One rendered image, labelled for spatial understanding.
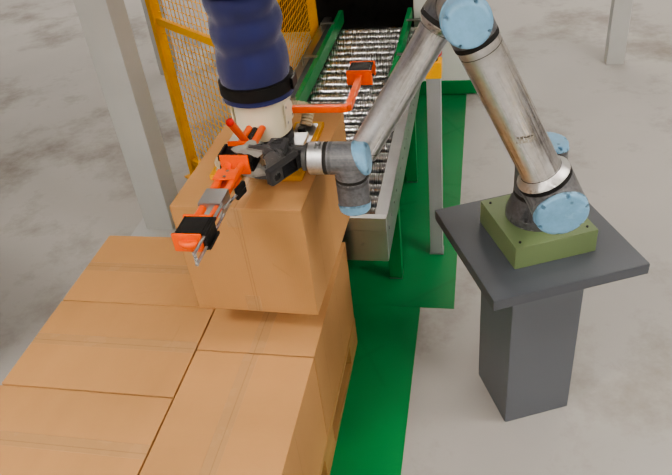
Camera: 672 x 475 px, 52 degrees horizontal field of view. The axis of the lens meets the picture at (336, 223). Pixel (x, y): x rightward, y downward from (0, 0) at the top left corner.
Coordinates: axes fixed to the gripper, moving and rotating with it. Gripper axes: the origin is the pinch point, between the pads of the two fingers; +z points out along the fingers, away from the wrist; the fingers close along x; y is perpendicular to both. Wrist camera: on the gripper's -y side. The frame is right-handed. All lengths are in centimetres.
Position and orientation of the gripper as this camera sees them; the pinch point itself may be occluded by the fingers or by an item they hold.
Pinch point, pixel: (236, 162)
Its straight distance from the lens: 191.8
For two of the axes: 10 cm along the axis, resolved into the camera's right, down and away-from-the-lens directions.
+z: -9.8, -0.2, 2.0
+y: 1.7, -5.9, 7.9
